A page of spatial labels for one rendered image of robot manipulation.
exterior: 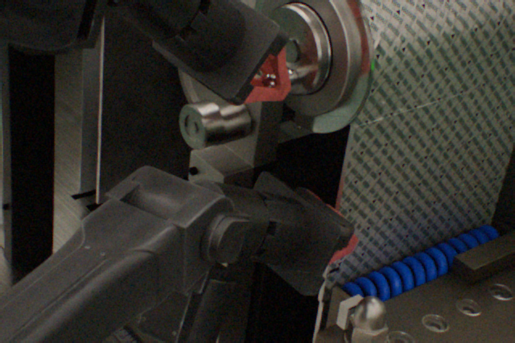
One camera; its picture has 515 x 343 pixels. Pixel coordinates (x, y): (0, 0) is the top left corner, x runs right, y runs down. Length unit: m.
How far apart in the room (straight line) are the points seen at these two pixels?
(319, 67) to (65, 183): 0.55
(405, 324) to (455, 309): 0.06
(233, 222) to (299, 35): 0.20
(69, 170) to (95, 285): 0.70
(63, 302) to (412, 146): 0.41
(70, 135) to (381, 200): 0.59
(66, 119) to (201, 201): 0.76
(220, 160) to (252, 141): 0.04
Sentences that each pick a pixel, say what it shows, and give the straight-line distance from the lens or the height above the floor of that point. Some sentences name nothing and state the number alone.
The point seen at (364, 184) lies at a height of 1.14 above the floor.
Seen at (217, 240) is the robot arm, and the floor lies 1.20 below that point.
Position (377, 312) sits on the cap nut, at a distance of 0.87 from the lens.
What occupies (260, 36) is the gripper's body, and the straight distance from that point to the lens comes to 0.75.
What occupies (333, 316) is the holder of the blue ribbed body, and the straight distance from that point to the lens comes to 0.94.
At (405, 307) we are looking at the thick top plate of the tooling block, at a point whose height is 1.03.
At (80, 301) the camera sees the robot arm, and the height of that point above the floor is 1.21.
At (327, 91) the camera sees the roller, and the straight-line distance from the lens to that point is 0.84.
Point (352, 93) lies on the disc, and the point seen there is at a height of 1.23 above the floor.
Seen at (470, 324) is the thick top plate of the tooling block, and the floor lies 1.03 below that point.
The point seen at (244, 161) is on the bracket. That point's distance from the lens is 0.90.
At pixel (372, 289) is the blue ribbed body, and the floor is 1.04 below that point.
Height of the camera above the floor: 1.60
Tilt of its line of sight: 31 degrees down
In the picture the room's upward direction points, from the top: 8 degrees clockwise
